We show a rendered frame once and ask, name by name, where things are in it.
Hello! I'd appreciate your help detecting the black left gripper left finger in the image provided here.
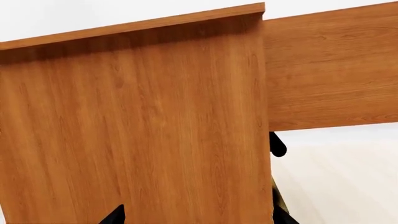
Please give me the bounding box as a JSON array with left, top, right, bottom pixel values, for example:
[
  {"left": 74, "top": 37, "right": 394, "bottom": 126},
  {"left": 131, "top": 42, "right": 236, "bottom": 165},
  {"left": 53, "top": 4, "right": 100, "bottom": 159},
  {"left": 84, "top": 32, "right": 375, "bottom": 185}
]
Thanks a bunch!
[{"left": 98, "top": 203, "right": 126, "bottom": 224}]

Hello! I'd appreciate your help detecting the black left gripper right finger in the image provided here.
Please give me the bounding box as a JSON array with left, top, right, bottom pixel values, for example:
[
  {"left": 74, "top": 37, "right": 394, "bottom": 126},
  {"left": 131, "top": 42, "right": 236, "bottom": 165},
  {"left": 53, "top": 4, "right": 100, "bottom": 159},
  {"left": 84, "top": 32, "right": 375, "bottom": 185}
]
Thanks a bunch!
[{"left": 272, "top": 202, "right": 300, "bottom": 224}]

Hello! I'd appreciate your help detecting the brown wooden cabinet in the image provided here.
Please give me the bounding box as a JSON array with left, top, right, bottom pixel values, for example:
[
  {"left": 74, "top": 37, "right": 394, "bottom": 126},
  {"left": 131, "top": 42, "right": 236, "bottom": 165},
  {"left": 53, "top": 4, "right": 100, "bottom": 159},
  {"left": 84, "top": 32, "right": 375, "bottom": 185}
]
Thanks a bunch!
[{"left": 0, "top": 2, "right": 275, "bottom": 224}]

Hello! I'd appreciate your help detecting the wooden back panel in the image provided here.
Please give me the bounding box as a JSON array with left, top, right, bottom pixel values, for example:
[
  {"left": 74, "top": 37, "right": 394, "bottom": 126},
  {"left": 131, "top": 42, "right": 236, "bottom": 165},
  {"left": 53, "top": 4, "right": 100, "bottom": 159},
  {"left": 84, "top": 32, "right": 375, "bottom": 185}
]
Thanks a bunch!
[{"left": 262, "top": 1, "right": 398, "bottom": 132}]

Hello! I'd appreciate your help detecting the black drawer handle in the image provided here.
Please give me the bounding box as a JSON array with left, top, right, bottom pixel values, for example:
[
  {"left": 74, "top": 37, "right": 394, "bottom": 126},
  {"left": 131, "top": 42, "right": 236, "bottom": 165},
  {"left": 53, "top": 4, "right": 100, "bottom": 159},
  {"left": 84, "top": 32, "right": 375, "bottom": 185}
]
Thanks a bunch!
[{"left": 269, "top": 131, "right": 289, "bottom": 158}]

